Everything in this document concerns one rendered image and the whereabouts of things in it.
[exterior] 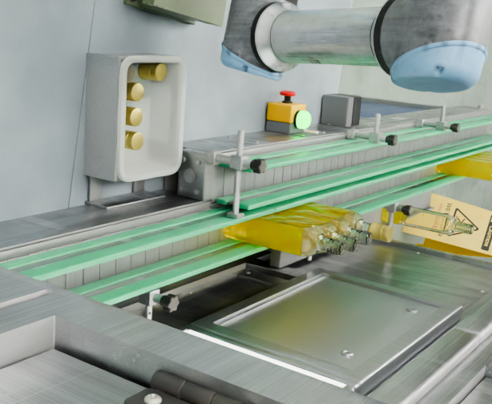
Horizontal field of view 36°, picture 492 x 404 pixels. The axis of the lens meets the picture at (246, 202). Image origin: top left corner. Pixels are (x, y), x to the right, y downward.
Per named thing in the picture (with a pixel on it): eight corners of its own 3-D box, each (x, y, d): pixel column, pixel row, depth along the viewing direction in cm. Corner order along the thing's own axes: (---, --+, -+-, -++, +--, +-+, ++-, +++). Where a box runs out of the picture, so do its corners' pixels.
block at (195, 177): (174, 195, 153) (201, 202, 149) (176, 149, 151) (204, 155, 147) (185, 193, 156) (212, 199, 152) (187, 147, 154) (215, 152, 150)
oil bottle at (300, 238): (222, 236, 158) (312, 260, 147) (223, 210, 157) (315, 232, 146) (238, 232, 163) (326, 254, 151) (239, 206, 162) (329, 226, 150)
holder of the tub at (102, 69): (82, 204, 142) (113, 212, 137) (86, 52, 136) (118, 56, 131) (145, 191, 156) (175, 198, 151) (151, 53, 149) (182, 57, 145)
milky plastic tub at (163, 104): (84, 175, 140) (119, 184, 135) (87, 51, 135) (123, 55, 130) (148, 166, 154) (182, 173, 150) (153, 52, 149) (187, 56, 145)
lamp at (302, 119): (292, 128, 185) (303, 131, 183) (294, 110, 184) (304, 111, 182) (302, 127, 188) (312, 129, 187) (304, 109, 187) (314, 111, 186)
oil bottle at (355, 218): (268, 222, 172) (353, 243, 161) (270, 198, 171) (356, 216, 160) (281, 219, 177) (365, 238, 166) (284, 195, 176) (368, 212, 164)
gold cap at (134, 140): (114, 129, 142) (131, 132, 140) (127, 127, 145) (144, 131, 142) (113, 148, 143) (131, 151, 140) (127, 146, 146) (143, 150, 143)
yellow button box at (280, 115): (264, 130, 188) (289, 134, 184) (265, 99, 186) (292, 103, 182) (279, 128, 193) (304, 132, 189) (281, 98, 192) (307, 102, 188)
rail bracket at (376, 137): (343, 139, 196) (392, 147, 189) (346, 110, 195) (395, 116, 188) (350, 138, 200) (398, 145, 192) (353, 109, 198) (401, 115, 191)
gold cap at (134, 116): (112, 104, 141) (131, 107, 138) (126, 104, 143) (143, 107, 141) (111, 124, 141) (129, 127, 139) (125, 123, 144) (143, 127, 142)
